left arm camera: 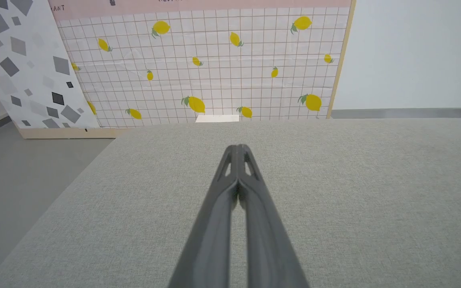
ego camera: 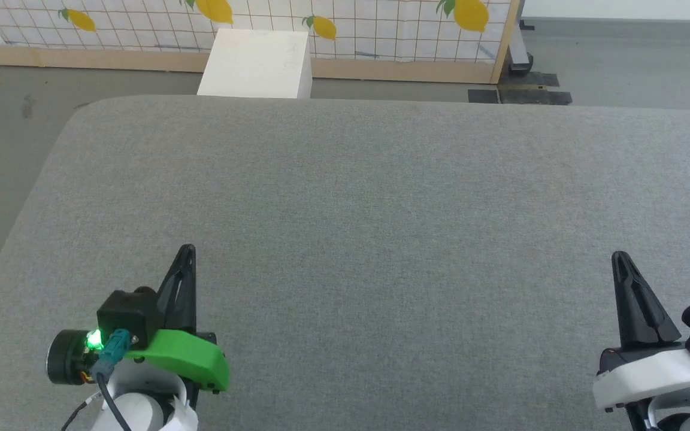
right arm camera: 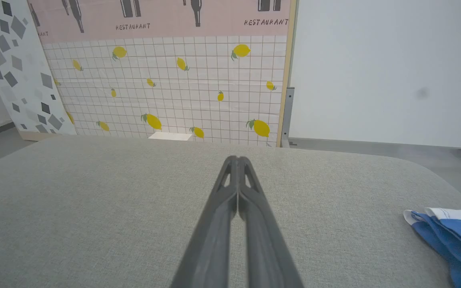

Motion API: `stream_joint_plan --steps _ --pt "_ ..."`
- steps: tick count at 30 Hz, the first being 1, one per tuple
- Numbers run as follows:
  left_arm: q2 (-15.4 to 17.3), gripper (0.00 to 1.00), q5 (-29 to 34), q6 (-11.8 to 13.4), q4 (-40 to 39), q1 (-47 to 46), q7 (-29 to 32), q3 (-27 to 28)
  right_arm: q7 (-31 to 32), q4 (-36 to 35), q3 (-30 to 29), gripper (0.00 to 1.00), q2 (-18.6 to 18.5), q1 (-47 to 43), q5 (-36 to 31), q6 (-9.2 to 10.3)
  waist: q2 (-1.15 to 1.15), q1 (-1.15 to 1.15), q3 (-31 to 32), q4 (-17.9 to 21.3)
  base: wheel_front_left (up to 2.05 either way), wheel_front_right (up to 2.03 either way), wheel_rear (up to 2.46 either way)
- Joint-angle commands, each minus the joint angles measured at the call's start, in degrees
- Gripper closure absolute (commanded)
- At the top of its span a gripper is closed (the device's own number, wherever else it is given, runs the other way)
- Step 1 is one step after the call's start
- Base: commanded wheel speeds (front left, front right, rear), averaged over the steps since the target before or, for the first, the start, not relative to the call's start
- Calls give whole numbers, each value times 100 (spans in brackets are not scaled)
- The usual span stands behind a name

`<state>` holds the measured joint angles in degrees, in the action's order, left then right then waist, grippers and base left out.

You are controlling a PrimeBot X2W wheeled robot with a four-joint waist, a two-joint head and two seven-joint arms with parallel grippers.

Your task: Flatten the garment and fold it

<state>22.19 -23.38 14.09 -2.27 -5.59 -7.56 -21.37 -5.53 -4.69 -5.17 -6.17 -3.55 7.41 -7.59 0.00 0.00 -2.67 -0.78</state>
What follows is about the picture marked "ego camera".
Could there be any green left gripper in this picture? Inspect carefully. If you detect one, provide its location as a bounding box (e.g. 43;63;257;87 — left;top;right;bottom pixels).
46;244;231;394

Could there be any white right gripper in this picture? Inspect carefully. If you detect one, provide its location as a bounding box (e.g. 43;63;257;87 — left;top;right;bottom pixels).
592;251;690;414

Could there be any black floor mat strip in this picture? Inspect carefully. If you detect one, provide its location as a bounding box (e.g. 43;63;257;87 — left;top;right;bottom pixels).
497;72;560;88
498;90;574;107

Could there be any white box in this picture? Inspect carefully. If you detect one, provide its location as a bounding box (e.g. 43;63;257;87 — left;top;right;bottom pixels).
196;28;313;100

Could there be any lemon print wood framed partition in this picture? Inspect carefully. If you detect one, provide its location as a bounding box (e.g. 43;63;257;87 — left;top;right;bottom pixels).
0;0;523;85

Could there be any grey metal stand foot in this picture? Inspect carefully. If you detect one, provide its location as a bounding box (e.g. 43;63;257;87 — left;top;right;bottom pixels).
507;20;535;77

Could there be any left camera cable teal plug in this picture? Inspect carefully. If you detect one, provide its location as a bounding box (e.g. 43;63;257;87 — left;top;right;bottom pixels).
92;327;135;431

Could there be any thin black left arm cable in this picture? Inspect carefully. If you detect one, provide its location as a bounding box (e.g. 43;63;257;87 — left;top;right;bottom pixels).
59;394;104;431

